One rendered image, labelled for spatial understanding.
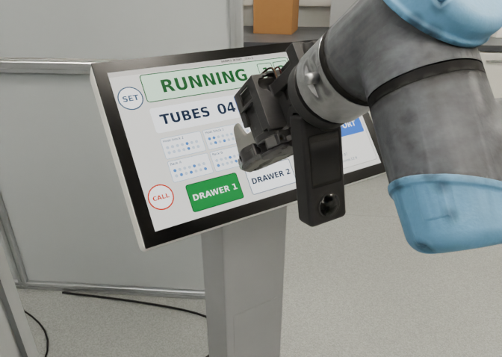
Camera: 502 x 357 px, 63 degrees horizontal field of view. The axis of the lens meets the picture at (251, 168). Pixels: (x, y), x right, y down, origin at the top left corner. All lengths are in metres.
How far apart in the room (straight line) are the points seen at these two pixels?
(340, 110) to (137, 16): 1.16
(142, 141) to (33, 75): 1.02
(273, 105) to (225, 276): 0.55
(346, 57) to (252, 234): 0.61
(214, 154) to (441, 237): 0.50
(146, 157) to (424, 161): 0.49
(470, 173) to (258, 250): 0.70
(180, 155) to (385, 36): 0.46
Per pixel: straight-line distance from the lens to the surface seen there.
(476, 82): 0.28
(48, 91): 1.65
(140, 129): 0.68
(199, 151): 0.69
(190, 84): 0.74
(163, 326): 1.85
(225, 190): 0.69
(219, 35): 1.40
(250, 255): 0.91
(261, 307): 1.03
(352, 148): 0.84
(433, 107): 0.27
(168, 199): 0.66
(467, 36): 0.28
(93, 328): 1.92
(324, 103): 0.35
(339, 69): 0.32
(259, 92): 0.43
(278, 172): 0.74
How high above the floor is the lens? 1.34
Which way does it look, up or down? 27 degrees down
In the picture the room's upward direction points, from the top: straight up
